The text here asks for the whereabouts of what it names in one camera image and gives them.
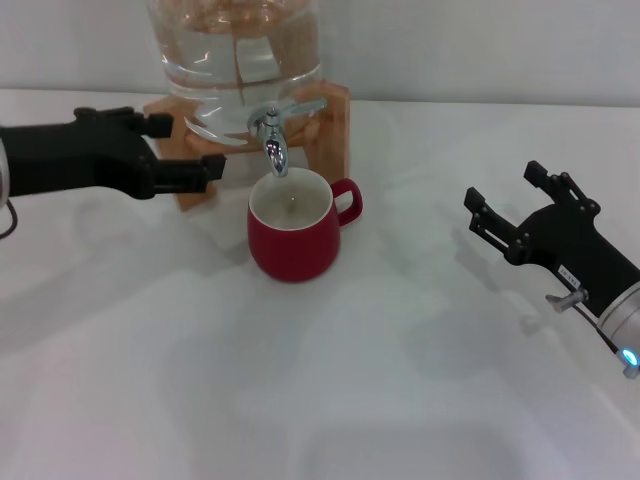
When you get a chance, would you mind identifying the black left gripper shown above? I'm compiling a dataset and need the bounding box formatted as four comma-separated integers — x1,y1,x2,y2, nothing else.
0,106,227,201

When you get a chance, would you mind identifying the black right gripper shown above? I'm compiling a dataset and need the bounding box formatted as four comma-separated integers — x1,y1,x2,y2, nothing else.
463,160,640,317

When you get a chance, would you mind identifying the red ceramic cup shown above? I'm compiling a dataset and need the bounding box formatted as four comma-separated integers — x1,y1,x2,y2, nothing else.
246,167,365,284

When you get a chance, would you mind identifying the chrome faucet tap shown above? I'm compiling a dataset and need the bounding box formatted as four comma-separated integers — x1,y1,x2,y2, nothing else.
248,98,329,179

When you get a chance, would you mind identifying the glass water dispenser jar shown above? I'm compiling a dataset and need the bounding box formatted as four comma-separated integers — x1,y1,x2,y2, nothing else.
144,0,324,146

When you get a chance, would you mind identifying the wooden dispenser stand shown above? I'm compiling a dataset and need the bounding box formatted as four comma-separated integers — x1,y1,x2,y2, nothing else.
142,82,351,212

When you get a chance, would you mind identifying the right gripper cable connector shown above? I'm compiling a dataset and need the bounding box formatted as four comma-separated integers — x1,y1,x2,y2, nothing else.
546,288,626,351

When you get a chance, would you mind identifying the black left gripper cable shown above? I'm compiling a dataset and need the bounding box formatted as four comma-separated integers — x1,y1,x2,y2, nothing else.
0,197,19,241

